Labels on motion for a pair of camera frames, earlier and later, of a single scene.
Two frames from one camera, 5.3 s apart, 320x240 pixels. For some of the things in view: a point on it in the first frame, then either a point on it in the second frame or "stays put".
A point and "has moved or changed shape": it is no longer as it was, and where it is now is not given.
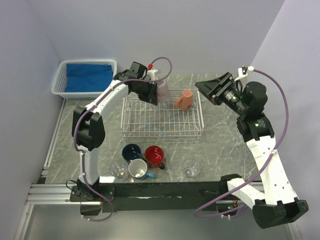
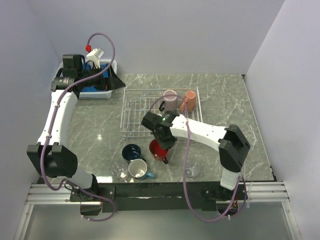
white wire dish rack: x=141 y=118 stays put
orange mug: x=185 y=101 has moved or changed shape
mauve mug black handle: x=163 y=94 -> x=170 y=102
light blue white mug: x=137 y=168 stays put
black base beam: x=157 y=196 stays put
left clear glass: x=120 y=170 stays put
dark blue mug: x=131 y=151 stays put
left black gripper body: x=142 y=90 -> x=100 y=81
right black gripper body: x=231 y=98 -> x=165 y=142
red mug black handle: x=154 y=155 has moved or changed shape
